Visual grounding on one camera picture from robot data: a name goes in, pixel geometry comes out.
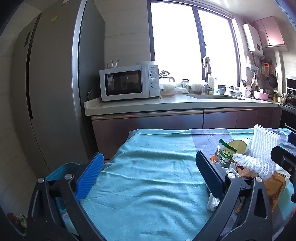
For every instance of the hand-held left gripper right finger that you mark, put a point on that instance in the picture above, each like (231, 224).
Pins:
(209, 173)

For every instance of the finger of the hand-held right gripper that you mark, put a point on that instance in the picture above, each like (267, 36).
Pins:
(292, 139)
(283, 158)

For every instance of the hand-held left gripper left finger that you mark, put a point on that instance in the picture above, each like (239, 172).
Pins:
(90, 176)

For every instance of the curved orange peel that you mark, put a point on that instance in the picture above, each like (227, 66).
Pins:
(214, 158)

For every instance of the white foam fruit net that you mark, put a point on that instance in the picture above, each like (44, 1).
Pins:
(263, 141)
(254, 164)

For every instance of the blue plastic bin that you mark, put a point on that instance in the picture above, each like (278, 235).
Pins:
(60, 168)

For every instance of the white dotted paper cup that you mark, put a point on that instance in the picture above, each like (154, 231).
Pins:
(238, 146)

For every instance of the green clear snack wrapper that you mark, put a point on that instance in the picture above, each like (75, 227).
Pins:
(225, 153)

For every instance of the brown snack packet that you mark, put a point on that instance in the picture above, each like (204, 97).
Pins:
(275, 187)

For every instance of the black built-in oven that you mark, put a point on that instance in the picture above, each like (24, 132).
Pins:
(291, 92)

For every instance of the pink bowl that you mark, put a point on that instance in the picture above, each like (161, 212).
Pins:
(261, 95)

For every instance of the teal and purple tablecloth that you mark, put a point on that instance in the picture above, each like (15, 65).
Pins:
(150, 173)

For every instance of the black frying pan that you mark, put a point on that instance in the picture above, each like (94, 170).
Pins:
(272, 81)

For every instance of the white utensil holder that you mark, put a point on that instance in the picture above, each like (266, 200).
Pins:
(246, 90)

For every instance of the wide patterned bowl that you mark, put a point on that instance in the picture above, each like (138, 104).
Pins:
(235, 93)

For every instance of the dark brown base cabinet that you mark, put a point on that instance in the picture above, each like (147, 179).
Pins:
(150, 125)

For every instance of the steel sink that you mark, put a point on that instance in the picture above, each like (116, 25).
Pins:
(215, 96)

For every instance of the small patterned bowl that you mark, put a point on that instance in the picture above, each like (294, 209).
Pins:
(222, 91)

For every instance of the clear bag with dark contents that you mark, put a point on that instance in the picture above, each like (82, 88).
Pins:
(197, 88)

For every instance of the white plastic bag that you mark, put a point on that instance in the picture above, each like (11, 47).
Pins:
(181, 90)

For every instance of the white soap bottle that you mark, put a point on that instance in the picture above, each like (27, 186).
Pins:
(211, 85)

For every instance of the beige kitchen countertop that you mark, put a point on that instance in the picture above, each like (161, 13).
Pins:
(143, 105)

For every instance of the grey steel refrigerator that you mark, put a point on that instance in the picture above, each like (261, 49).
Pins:
(53, 92)

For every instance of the clear plastic food container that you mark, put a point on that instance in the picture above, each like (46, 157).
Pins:
(167, 90)

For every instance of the glass jar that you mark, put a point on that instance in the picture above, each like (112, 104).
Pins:
(185, 83)

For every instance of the white microwave oven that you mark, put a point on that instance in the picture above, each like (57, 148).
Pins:
(127, 83)

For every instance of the glass kettle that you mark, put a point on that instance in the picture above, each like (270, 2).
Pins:
(167, 80)

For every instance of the steel kitchen faucet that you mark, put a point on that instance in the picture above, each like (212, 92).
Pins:
(208, 67)

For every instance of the white water heater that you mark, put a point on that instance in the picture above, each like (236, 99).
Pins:
(253, 39)

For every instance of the white figurine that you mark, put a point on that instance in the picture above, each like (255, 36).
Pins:
(113, 64)

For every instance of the kitchen window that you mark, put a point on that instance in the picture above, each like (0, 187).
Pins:
(173, 46)

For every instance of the wall utensil rack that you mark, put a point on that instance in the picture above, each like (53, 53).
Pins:
(252, 68)

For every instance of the pink wall cabinet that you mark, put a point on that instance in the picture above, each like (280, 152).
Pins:
(270, 32)

